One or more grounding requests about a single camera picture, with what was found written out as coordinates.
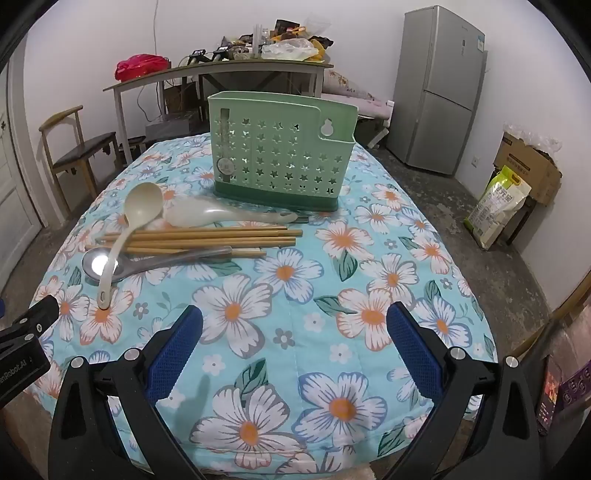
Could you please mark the floral blue blanket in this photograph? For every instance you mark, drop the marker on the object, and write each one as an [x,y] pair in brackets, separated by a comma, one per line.
[295,295]

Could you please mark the wooden chair with dark seat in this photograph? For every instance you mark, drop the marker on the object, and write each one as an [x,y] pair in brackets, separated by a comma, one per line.
[81,147]

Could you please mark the large cardboard box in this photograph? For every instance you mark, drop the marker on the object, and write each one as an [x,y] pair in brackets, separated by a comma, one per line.
[526,170]

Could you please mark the black gadget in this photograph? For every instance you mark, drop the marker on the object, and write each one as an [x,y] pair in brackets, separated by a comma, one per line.
[203,56]

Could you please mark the metal spoon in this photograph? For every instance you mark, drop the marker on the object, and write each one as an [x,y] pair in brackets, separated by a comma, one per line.
[94,267]

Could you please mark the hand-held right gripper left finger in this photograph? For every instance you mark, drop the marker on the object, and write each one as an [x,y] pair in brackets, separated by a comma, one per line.
[178,350]

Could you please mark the yellow plastic bag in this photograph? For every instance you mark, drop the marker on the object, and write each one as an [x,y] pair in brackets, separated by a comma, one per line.
[318,50]

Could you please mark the white-legged table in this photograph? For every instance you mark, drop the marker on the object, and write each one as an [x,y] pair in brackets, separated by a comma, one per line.
[184,71]

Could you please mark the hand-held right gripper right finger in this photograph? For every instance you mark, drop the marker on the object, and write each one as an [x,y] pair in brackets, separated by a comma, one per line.
[415,350]

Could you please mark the white door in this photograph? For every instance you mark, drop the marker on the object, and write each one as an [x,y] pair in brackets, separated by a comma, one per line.
[14,184]

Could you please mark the brown floral wallpaper roll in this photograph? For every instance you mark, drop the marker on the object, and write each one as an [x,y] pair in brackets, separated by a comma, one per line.
[355,85]

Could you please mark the white rice paddle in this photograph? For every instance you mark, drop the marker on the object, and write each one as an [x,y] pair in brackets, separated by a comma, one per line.
[203,213]

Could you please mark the grey box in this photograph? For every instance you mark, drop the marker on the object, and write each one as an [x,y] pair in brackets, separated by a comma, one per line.
[173,125]

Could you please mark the crumpled clear plastic bags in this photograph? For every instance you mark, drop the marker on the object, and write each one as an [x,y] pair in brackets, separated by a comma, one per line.
[531,136]

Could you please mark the pink wallpaper roll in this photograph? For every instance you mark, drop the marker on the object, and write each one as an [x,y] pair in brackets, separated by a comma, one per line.
[351,107]

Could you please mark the beige plastic ladle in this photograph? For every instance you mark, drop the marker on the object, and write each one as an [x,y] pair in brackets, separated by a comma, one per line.
[143,203]

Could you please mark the purple box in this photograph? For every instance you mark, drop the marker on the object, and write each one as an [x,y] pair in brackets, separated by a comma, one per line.
[575,390]

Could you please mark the pile of wooden chopsticks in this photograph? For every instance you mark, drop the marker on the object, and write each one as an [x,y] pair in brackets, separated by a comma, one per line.
[231,235]

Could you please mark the green and white rice bag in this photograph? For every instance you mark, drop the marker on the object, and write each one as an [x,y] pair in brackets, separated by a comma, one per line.
[498,207]

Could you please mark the small cardboard box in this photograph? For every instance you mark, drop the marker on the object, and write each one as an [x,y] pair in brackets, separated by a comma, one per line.
[180,99]

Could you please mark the silver refrigerator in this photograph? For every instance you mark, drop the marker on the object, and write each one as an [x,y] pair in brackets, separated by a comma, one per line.
[434,92]

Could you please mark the red plastic bag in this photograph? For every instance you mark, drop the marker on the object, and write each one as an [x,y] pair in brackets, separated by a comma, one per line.
[141,67]

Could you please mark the clear plastic bag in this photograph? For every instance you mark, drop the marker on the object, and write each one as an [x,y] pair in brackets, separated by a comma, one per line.
[286,50]

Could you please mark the green plastic utensil holder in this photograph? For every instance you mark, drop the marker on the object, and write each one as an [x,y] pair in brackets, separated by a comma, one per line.
[277,194]

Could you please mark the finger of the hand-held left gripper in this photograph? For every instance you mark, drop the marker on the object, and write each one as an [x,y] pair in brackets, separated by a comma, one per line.
[37,321]

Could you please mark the dark printed packet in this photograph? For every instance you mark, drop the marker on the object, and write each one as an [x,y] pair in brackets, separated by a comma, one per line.
[549,397]

